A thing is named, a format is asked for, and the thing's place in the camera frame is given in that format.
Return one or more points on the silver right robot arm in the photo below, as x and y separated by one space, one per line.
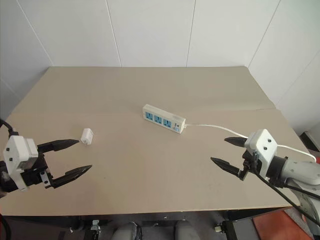
300 172

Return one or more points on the silver table frame bracket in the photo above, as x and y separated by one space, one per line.
95 224
218 228

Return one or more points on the black table frame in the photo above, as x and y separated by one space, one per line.
75 222

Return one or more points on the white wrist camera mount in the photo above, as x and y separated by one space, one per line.
262 145
15 153

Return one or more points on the white power strip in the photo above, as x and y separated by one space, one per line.
162 119

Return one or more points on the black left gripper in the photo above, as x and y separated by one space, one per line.
33 176

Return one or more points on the grey rounded shape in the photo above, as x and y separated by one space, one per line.
126 231

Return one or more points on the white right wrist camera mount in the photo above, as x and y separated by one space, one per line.
262 145

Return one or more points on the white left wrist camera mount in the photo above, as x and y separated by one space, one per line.
15 153

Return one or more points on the white plug adapter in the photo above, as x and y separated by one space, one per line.
87 136

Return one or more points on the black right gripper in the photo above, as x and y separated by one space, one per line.
251 163

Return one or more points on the red floor mat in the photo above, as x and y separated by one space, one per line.
275 225

